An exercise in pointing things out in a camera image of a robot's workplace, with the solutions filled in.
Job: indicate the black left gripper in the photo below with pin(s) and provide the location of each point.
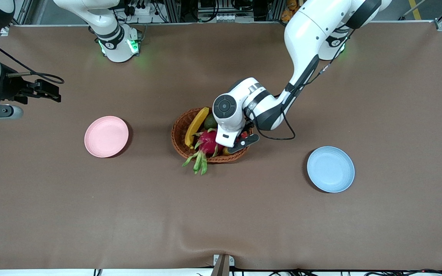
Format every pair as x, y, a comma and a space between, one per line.
246, 127

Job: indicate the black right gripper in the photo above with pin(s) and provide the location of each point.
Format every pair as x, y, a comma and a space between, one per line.
9, 89

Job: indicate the red apple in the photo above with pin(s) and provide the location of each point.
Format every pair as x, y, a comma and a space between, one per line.
244, 135

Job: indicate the yellow banana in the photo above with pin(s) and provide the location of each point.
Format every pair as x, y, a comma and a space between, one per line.
196, 126

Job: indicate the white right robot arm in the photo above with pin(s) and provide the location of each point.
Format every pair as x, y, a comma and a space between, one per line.
115, 50

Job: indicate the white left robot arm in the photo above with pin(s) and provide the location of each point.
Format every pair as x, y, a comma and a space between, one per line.
309, 30

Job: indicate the brown kiwi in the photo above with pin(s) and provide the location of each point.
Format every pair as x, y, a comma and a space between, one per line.
225, 151

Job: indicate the green avocado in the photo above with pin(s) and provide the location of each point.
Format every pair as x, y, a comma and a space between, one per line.
209, 122

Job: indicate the pink dragon fruit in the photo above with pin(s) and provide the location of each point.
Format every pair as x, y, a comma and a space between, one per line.
205, 143

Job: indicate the pink round plate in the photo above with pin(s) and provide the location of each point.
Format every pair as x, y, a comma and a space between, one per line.
106, 137

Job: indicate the brown wicker basket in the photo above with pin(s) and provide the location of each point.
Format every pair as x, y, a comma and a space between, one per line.
178, 140

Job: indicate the white corner clamp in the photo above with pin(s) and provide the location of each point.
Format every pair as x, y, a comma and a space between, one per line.
441, 25
5, 31

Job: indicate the blue round plate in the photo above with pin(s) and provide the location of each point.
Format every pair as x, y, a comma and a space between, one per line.
330, 169

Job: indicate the brown tablecloth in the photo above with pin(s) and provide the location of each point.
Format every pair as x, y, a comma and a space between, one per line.
221, 214

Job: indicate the white terminal block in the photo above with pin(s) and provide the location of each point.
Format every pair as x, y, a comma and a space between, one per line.
225, 17

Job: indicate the pile of orange toy fruit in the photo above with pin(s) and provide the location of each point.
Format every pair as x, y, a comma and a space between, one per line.
290, 11

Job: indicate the white power strip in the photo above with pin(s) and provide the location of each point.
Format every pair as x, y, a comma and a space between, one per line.
144, 10

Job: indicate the aluminium frame post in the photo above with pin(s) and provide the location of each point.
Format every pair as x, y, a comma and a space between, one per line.
172, 9
274, 9

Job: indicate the grey metal bracket post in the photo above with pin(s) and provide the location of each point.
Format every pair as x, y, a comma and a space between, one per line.
221, 268

